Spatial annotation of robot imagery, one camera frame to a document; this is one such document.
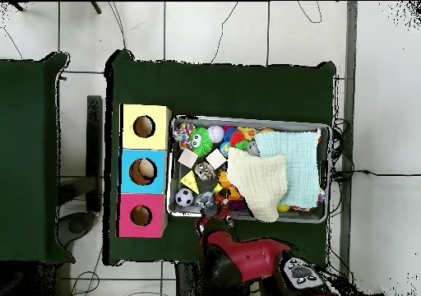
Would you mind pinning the orange striped tiger plush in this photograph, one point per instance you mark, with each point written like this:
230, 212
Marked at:
223, 199

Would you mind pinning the cream muslin cloth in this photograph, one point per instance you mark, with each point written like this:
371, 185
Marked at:
260, 181

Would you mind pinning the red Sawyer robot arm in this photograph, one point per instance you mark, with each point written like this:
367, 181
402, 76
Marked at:
250, 256

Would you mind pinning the shallow metal mesh bin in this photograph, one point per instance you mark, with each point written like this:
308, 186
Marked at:
296, 215

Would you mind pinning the wooden box with three holes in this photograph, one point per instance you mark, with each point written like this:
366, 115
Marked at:
154, 138

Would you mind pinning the clear glitter ball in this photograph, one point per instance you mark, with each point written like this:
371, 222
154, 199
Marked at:
205, 200

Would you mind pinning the black and white soccer ball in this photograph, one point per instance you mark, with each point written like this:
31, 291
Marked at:
184, 197

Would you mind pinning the yellow cheese wedge toy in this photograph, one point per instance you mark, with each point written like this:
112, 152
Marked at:
190, 181

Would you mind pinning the plain wooden cube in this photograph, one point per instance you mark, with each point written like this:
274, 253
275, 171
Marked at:
187, 158
215, 159

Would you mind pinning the green fuzzy googly-eyed toy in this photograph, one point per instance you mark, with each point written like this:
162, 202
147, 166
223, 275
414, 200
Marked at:
201, 142

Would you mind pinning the white toy baseball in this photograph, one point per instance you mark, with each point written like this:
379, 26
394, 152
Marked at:
216, 134

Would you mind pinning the light blue muslin cloth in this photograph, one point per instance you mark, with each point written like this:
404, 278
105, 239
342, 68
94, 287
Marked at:
302, 164

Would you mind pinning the grey round base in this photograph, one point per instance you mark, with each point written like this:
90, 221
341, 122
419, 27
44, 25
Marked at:
77, 227

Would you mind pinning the black upright panel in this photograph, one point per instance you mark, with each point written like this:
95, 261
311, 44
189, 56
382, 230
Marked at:
94, 144

